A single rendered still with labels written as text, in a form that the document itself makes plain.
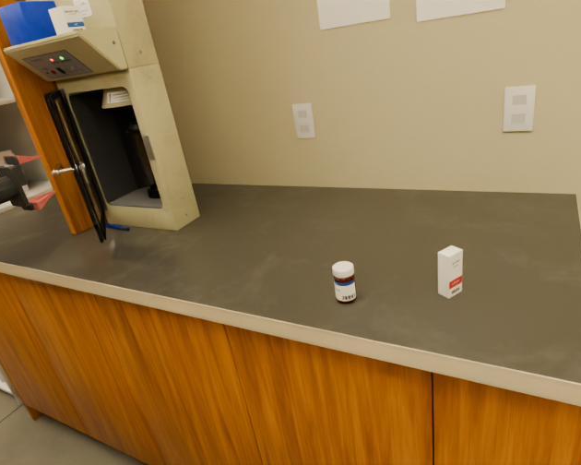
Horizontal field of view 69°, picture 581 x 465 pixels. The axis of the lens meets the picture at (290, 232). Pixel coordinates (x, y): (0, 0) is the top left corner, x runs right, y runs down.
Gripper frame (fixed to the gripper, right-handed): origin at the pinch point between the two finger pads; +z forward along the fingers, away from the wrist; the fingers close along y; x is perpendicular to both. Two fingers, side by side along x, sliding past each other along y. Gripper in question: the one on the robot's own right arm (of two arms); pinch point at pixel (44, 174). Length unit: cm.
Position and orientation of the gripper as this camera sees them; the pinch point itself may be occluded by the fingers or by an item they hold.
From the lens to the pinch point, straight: 128.5
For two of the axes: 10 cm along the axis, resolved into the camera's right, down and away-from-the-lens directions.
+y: -1.5, -9.0, -4.2
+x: -8.7, -0.8, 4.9
